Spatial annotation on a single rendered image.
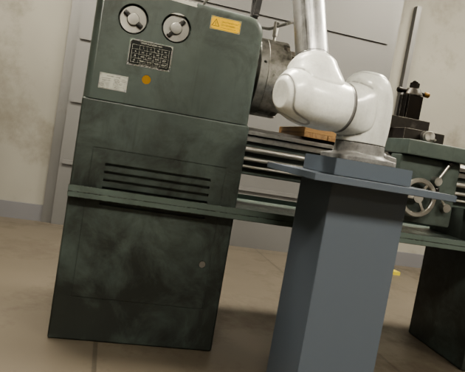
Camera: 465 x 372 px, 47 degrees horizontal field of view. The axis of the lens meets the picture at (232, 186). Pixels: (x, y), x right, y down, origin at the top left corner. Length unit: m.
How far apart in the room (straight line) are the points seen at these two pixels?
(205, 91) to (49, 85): 2.30
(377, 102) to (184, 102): 0.68
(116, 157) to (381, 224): 0.92
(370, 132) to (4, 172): 3.03
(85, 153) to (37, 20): 2.35
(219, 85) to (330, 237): 0.71
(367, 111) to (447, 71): 3.38
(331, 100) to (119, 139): 0.77
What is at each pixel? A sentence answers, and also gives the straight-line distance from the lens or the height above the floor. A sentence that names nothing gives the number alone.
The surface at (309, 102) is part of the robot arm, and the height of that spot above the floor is 0.94.
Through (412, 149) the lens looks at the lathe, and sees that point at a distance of 2.16.
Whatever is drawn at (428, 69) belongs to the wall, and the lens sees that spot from 4.88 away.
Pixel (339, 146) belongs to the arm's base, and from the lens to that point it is 1.66.
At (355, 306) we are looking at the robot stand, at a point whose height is 0.37.
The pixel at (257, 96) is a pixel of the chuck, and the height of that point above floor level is 0.99.
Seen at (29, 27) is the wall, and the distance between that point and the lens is 4.16.
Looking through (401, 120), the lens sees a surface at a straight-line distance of 2.33.
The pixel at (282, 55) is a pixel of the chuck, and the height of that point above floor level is 1.16.
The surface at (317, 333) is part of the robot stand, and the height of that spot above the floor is 0.28.
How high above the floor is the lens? 0.78
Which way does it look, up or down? 4 degrees down
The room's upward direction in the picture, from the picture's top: 10 degrees clockwise
